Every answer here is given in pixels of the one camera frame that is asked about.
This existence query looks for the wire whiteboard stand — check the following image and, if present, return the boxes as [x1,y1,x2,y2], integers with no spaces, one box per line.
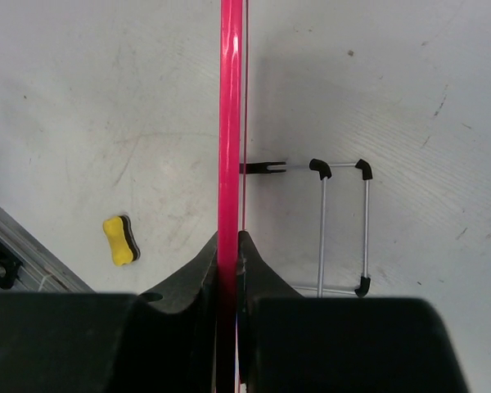
[240,158,373,298]

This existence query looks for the pink framed whiteboard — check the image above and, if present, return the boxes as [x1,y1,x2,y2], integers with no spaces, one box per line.
[215,0,245,392]

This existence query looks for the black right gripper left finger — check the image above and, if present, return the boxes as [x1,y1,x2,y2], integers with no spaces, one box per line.
[0,238,217,392]

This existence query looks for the yellow black whiteboard eraser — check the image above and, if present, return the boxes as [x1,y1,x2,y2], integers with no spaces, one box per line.
[102,215,141,267]

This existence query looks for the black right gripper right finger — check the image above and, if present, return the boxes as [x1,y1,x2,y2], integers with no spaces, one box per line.
[237,231,467,392]

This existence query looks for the aluminium table frame rail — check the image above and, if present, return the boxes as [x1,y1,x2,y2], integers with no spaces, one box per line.
[0,206,92,293]

